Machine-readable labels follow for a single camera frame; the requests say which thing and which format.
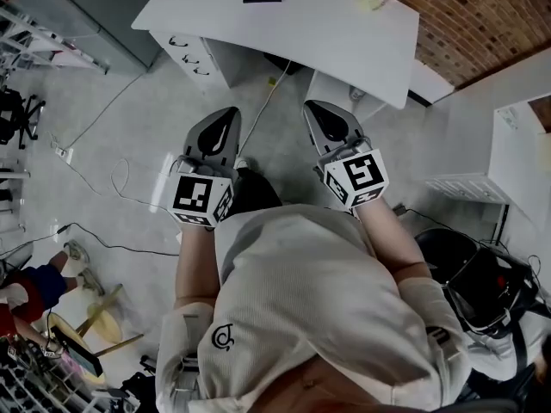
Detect white wire rack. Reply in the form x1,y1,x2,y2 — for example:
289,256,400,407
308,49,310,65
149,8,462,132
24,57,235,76
0,5,109,76

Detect grey metal cabinet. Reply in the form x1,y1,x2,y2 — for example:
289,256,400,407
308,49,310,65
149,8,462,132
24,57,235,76
40,0,164,76

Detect white drawer unit black handles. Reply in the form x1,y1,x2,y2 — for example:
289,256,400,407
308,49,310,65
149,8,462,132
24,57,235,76
149,29,236,95

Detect person's black trousers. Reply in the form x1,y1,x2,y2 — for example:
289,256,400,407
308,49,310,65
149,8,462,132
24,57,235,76
232,167,284,219

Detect round wooden stool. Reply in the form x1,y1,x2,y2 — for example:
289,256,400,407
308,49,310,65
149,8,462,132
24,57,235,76
75,283,145,359

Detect white desk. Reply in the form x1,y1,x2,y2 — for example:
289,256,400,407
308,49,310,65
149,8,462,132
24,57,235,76
130,0,421,111

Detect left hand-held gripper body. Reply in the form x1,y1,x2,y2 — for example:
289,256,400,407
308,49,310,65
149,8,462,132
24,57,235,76
167,105,243,230

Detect white shelf unit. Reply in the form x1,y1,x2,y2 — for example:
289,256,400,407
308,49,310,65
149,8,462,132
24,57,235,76
424,98,551,249

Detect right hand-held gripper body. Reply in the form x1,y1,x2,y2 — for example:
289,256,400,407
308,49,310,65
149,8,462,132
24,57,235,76
302,98,391,210

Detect white power cable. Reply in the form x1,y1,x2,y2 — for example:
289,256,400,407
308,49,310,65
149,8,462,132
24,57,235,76
236,59,294,159

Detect black floor cable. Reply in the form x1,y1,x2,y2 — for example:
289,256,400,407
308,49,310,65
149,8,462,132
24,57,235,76
0,221,180,258

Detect person's right forearm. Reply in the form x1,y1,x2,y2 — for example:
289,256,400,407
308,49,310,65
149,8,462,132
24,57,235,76
352,194,432,284

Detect thin white floor cable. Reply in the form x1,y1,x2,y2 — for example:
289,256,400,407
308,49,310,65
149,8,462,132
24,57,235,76
46,69,173,214

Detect person's white shirt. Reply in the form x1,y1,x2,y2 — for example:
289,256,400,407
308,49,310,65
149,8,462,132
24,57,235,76
154,203,471,413

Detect black chair with bag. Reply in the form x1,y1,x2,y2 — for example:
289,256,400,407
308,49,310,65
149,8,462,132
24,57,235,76
413,227,551,404

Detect person's left forearm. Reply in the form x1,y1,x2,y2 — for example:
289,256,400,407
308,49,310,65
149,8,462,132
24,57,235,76
173,222,226,310

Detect black office chair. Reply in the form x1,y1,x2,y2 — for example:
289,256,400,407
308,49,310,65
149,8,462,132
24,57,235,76
0,85,47,151

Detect white desk pedestal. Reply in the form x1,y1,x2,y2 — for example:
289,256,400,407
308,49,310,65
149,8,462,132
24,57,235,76
306,70,389,125

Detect black tablet screen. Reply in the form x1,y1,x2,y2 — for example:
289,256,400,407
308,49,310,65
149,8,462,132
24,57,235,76
50,324,105,379

